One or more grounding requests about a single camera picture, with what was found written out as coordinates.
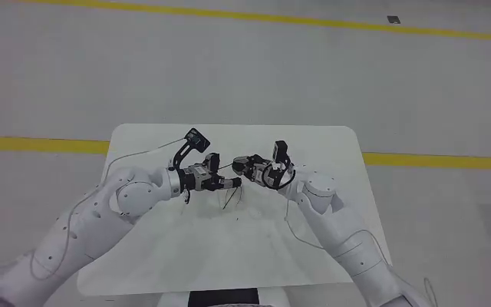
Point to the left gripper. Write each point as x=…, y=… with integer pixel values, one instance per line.
x=193, y=177

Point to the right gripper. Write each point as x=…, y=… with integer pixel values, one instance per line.
x=266, y=174

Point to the thin black zip tie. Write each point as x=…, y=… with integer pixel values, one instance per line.
x=240, y=195
x=230, y=199
x=225, y=166

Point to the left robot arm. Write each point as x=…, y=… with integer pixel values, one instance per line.
x=96, y=226

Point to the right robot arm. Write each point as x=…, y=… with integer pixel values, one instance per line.
x=345, y=238

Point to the robot body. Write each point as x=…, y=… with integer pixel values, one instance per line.
x=224, y=297

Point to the small dark square plate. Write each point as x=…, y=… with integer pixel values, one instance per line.
x=394, y=19

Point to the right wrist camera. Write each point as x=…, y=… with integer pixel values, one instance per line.
x=280, y=150

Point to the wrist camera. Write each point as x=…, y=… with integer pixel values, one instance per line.
x=195, y=139
x=280, y=150

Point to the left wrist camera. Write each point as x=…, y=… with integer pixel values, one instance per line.
x=195, y=139

